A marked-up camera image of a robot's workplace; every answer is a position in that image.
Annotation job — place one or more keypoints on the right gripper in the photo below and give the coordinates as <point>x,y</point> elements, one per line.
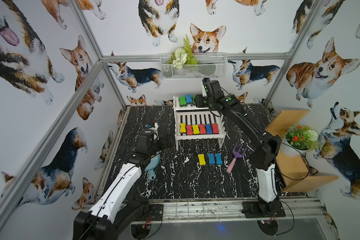
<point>199,100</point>

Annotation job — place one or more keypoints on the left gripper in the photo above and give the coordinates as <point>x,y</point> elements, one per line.
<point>167,142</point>

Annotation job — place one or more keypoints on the yellow eraser top shelf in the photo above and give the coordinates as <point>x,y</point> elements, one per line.
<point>201,158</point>

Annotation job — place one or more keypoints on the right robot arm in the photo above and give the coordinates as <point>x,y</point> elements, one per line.
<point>266,146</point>

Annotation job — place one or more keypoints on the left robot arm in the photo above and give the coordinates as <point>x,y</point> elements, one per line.
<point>110,215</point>

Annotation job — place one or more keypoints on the white wooden two-tier shelf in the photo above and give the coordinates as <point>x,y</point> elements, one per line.
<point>192,115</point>

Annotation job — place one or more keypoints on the blue eraser bottom shelf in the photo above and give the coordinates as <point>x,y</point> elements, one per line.
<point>209,129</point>

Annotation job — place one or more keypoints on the wooden corner shelf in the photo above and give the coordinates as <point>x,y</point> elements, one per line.
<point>294,169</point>

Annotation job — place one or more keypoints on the yellow eraser bottom far left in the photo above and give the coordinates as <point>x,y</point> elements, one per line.
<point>183,129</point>

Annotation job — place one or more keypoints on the red eraser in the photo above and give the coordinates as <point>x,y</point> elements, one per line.
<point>215,128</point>
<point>202,129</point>
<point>189,130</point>

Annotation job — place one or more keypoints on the red eraser bottom far right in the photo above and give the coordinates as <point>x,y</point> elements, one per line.
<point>215,128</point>

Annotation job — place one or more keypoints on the green eraser top far left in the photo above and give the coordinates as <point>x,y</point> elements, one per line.
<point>182,101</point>

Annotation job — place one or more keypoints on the green fern white flowers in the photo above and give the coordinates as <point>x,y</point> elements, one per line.
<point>183,56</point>

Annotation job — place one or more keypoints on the potted plant red flowers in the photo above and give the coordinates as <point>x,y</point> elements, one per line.
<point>298,140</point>

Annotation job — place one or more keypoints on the white wire wall basket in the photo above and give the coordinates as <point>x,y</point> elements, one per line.
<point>208,66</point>

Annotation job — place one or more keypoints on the purple toy rake pink handle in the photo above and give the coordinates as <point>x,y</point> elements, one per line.
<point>238,153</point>

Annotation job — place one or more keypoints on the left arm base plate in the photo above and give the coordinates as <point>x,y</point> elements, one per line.
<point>141,213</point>

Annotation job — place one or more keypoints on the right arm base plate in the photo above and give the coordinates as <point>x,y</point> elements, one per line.
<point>259,209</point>

